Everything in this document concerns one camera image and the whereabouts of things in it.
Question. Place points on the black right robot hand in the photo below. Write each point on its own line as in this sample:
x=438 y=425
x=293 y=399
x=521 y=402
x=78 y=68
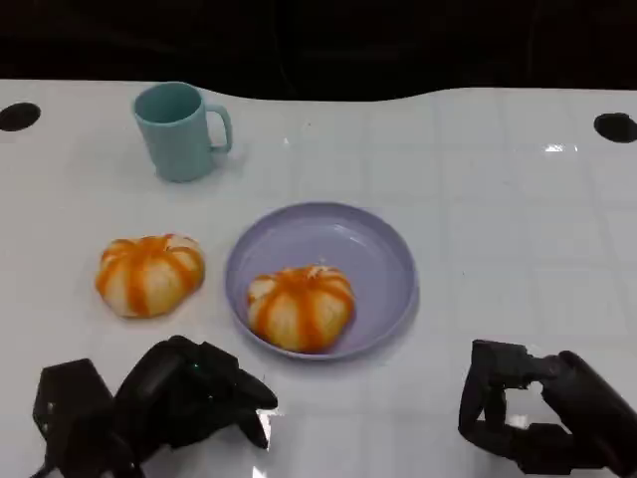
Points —
x=582 y=408

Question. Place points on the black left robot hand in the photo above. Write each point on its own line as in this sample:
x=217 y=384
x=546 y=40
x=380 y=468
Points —
x=184 y=393

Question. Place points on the lilac plate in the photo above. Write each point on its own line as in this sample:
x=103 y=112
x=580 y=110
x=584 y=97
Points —
x=338 y=234

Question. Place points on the pale green mug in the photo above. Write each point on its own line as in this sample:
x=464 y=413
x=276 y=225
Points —
x=171 y=134

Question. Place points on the black table grommet hole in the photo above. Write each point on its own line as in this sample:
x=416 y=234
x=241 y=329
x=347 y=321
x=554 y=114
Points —
x=19 y=117
x=617 y=128

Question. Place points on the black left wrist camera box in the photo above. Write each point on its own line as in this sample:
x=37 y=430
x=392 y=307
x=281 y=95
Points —
x=69 y=398

